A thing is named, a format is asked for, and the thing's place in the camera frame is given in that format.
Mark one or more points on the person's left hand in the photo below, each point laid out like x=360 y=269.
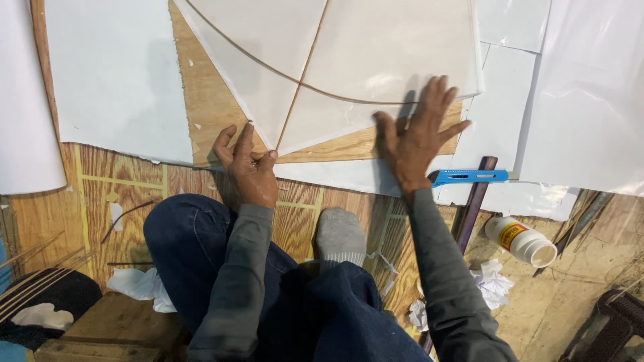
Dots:
x=251 y=181

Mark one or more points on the person's right hand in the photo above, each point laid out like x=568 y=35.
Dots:
x=415 y=151

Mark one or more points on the translucent paper kite with sticks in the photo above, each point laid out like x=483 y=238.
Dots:
x=352 y=55

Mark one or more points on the blue utility knife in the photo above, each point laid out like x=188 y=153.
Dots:
x=468 y=176

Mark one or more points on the white paper sheet under board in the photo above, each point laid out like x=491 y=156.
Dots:
x=352 y=176

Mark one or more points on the dark wooden ruler stick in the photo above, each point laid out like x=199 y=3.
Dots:
x=473 y=206

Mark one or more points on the plywood work board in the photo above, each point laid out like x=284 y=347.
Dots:
x=211 y=100

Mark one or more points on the person's grey sock foot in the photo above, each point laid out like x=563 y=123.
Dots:
x=341 y=236

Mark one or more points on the thin curved dark stick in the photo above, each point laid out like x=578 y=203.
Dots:
x=126 y=217

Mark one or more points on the white glue bottle red label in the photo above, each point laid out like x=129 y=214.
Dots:
x=521 y=240

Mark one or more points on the person's blue jeans legs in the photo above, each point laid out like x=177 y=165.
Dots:
x=302 y=311

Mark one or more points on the crumpled white paper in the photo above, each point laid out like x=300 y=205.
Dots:
x=417 y=315
x=490 y=284
x=138 y=286

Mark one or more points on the small white paper sheet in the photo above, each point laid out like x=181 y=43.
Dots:
x=508 y=22

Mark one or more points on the large white paper sheet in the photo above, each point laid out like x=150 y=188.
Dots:
x=115 y=75

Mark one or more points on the glossy white plastic sheet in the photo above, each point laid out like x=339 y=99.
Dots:
x=588 y=100

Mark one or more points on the bundle of dark bamboo strips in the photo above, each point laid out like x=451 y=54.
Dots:
x=583 y=221

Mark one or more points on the black cushion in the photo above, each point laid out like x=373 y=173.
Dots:
x=55 y=301

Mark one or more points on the bundle of thin bamboo sticks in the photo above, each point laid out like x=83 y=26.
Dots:
x=35 y=284

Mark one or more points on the white paper sheet curved edge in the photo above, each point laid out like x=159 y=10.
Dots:
x=25 y=100

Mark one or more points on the dark brown stool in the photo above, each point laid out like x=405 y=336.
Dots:
x=611 y=327

